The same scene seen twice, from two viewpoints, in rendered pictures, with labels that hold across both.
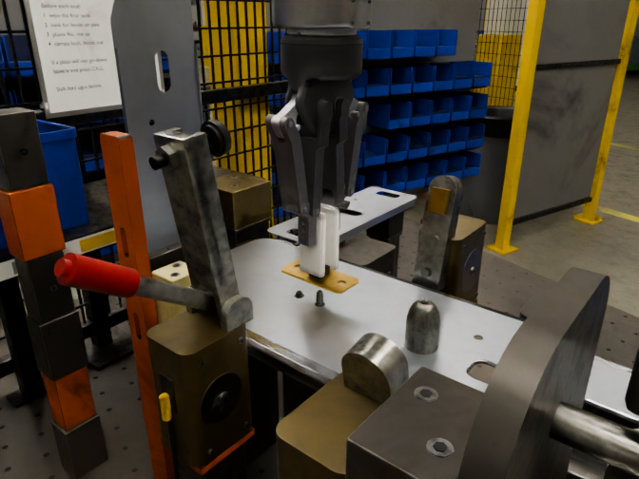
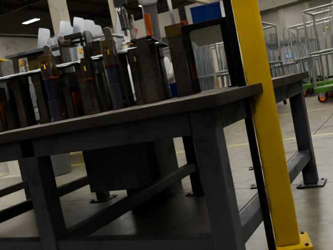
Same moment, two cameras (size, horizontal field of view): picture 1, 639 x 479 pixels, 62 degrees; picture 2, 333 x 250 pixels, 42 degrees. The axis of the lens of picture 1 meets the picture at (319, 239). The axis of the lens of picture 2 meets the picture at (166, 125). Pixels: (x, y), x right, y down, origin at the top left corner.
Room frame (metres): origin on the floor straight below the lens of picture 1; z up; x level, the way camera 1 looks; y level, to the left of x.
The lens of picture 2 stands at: (2.70, -1.05, 0.73)
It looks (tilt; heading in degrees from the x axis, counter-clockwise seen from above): 4 degrees down; 152
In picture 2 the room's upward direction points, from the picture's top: 11 degrees counter-clockwise
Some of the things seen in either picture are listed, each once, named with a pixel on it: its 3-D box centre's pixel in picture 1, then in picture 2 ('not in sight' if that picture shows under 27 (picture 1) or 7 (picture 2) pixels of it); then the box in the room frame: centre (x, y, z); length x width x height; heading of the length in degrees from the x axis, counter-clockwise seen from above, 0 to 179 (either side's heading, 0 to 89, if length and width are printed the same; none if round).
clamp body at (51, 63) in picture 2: not in sight; (51, 89); (0.41, -0.43, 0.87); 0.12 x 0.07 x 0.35; 141
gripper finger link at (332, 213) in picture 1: (326, 236); (126, 36); (0.52, -0.01, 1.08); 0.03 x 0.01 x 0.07; 51
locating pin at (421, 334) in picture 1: (422, 329); not in sight; (0.43, -0.10, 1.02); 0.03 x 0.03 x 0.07
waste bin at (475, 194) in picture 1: (493, 164); not in sight; (3.55, -1.20, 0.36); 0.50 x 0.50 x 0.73
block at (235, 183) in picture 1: (241, 285); (179, 60); (0.79, 0.13, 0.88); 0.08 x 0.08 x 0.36; 51
